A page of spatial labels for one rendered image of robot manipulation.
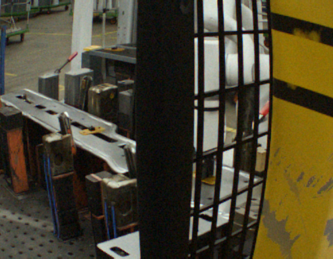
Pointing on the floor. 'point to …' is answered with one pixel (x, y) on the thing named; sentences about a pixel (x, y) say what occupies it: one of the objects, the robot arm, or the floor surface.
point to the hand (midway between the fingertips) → (205, 167)
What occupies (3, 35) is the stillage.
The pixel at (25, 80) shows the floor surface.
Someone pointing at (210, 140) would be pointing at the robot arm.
